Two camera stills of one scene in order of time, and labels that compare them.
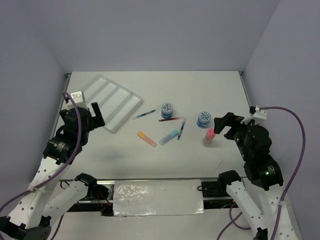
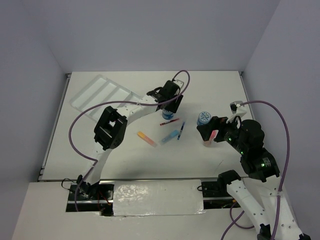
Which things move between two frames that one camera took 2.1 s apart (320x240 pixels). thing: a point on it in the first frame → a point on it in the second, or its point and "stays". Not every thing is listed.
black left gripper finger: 98,118 → 173,105
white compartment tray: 117,103 stays
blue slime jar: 203,119 stays
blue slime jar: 167,110 stays
